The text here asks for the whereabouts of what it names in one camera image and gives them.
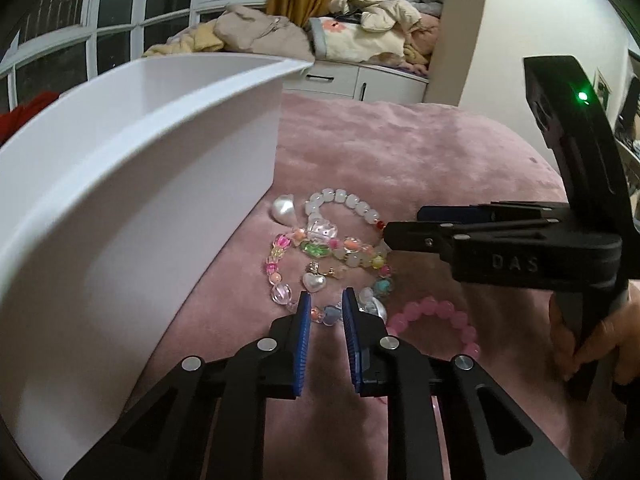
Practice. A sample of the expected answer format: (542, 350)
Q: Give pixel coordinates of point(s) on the white window-seat cabinet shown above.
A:
(380, 82)

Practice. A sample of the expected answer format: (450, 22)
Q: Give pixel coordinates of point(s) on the cream clothes pile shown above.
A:
(385, 12)

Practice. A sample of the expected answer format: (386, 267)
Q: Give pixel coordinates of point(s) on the pink cloth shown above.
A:
(422, 40)

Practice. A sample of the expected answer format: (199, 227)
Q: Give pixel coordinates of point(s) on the floral pillow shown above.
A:
(350, 40)

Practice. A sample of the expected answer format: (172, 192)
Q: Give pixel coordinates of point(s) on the red cloth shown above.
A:
(22, 120)

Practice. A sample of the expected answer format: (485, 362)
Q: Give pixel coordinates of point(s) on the white pearl heart charm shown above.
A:
(284, 208)

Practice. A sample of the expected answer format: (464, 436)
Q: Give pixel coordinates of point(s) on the yellow cloth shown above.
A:
(195, 40)

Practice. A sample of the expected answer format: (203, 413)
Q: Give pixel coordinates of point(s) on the small framed picture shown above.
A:
(602, 85)

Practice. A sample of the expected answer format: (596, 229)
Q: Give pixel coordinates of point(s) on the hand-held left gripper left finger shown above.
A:
(301, 345)

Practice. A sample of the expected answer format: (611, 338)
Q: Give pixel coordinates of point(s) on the pink blanket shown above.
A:
(400, 160)

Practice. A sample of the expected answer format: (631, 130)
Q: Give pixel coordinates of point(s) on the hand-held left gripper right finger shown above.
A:
(351, 345)

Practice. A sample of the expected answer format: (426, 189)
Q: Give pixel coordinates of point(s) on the person's right forearm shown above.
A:
(627, 390)

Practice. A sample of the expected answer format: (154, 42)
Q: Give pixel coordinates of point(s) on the person's right hand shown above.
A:
(615, 330)

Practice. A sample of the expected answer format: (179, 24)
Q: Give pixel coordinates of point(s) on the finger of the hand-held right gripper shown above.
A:
(445, 212)
(415, 237)

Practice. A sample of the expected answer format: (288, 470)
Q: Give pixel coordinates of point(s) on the white storage box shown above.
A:
(125, 210)

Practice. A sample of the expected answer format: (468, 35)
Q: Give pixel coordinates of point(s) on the beige jacket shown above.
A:
(265, 35)

